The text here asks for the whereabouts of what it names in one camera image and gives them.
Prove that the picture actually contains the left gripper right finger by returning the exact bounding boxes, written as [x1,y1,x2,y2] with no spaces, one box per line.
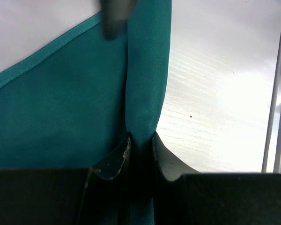
[151,133,281,225]

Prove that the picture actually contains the teal cloth napkin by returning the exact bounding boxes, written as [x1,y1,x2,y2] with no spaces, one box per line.
[0,0,172,225]

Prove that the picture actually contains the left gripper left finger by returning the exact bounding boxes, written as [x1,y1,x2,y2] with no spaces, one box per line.
[0,135,132,225]

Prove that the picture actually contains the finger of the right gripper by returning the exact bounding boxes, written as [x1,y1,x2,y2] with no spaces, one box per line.
[99,0,137,40]

